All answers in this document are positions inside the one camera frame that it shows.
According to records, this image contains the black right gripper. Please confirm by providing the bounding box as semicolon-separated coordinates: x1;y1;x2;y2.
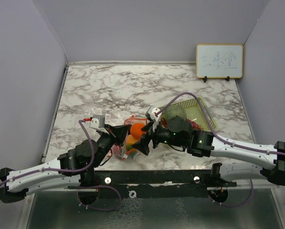
132;119;187;155

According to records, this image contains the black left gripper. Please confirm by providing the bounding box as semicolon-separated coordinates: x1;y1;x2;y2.
93;125;130;168

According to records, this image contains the clear zip top bag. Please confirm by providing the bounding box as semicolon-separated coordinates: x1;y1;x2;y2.
85;107;153;161

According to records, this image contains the orange fruit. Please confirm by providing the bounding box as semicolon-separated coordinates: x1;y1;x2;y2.
130;123;145;140

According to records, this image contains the yellow green mango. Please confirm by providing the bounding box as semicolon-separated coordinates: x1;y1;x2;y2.
125;135;139;158

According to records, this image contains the red apple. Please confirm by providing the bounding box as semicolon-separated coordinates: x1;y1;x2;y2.
111;145;123;158

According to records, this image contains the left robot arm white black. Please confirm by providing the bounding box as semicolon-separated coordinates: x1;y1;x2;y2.
0;124;131;203

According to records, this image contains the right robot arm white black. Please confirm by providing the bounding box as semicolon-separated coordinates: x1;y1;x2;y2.
130;116;285;187

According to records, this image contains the red grape bunch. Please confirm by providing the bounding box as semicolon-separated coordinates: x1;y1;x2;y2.
161;117;168;128

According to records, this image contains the green netted melon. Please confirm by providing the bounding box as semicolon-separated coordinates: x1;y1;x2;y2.
164;104;187;121

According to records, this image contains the dark purple grape bunch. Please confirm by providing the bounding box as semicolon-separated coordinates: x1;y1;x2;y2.
190;121;203;130

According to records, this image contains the pale green plastic basket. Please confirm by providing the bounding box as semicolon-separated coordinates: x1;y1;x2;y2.
156;96;218;148

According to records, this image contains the small framed whiteboard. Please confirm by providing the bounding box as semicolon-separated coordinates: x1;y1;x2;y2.
196;44;244;80

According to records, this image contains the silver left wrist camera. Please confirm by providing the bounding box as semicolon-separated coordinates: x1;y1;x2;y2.
83;114;105;129

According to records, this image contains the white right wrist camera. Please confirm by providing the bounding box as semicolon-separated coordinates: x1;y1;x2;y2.
145;105;161;121

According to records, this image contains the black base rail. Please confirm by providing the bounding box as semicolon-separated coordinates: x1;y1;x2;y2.
68;168;238;199

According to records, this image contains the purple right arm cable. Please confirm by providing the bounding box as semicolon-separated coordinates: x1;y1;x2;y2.
156;92;285;208

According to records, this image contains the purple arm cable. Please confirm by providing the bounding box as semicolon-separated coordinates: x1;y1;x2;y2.
156;92;285;208
0;119;122;211

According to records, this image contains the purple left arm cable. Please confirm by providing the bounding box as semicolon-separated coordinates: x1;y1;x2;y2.
0;119;122;211

